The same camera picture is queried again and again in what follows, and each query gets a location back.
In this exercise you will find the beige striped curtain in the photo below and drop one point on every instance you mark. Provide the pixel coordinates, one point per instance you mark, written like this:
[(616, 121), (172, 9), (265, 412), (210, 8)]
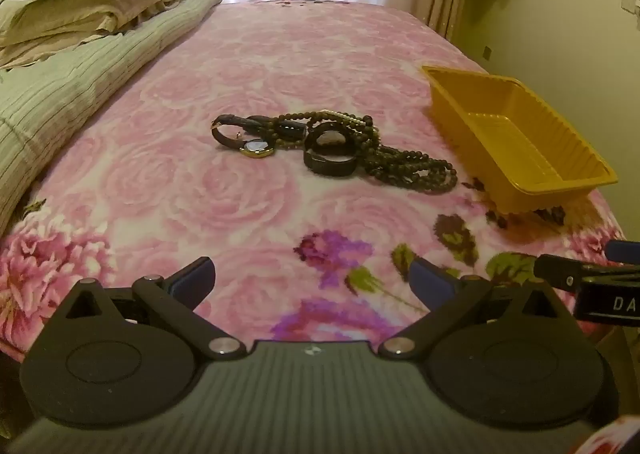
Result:
[(447, 4)]

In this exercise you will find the green striped quilt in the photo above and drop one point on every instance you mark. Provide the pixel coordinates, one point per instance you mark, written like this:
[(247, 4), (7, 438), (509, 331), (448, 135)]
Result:
[(60, 94)]

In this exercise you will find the pink floral blanket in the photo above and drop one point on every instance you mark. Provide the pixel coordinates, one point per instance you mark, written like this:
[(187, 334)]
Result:
[(310, 59)]

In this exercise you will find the brown pillow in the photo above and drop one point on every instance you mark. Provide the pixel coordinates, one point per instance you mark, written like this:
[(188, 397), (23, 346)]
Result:
[(85, 9)]

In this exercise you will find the yellow plastic tray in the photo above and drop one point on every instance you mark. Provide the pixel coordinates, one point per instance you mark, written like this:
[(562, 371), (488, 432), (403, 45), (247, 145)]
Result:
[(520, 144)]

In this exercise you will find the red white printed cloth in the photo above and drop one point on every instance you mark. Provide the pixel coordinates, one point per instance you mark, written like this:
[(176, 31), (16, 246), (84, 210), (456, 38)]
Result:
[(612, 439)]

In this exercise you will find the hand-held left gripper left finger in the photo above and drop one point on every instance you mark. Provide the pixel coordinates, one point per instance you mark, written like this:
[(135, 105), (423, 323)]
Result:
[(192, 279)]

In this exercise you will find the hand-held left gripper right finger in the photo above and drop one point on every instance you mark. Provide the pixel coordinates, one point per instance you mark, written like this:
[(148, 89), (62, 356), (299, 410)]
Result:
[(431, 279)]

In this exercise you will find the wall socket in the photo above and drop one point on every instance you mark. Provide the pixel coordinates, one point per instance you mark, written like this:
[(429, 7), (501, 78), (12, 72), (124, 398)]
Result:
[(487, 53)]

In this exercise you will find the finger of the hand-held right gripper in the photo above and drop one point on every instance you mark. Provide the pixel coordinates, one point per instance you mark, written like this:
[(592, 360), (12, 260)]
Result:
[(560, 271), (622, 251)]

